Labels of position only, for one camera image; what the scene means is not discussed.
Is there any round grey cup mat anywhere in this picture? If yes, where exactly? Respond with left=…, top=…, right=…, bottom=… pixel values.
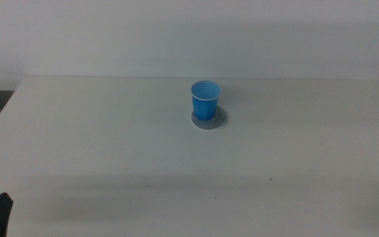
left=190, top=105, right=228, bottom=131

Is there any blue plastic cup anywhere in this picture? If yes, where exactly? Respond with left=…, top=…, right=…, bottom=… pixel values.
left=190, top=80, right=222, bottom=121

